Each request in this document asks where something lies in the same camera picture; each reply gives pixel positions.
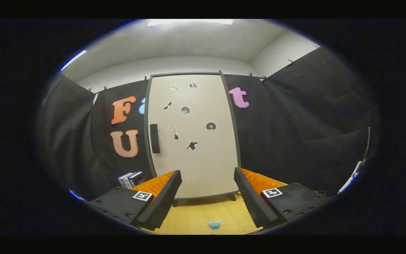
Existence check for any black backdrop cloth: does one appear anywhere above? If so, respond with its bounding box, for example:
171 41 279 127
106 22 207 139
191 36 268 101
37 46 380 201

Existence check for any white cabinet door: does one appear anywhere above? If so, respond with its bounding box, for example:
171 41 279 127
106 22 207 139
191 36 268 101
144 72 241 200

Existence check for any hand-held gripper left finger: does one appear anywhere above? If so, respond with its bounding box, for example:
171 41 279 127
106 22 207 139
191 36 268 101
83 170 182 231

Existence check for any dark blue book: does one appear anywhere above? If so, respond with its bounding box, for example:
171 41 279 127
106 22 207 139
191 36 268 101
128 171 146 187

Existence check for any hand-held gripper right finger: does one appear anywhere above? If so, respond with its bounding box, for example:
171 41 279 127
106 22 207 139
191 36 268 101
234 167 332 229

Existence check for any black door handle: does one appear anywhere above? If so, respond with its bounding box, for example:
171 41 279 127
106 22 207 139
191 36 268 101
149 124 160 154

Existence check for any grey cabinet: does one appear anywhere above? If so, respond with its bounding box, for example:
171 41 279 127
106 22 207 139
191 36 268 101
171 192 238 207

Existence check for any light blue book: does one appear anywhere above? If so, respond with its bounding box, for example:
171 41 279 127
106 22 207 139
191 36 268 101
118 172 133 188

